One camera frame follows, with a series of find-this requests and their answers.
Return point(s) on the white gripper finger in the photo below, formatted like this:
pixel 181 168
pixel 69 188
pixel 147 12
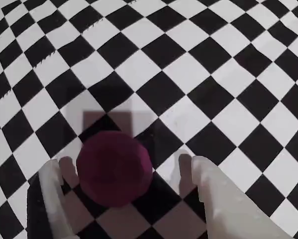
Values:
pixel 228 211

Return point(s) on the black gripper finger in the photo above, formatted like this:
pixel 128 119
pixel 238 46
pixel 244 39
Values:
pixel 51 211

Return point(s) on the pink faceted ball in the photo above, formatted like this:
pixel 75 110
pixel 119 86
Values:
pixel 114 169

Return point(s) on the black white checkered mat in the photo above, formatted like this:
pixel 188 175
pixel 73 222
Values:
pixel 163 49

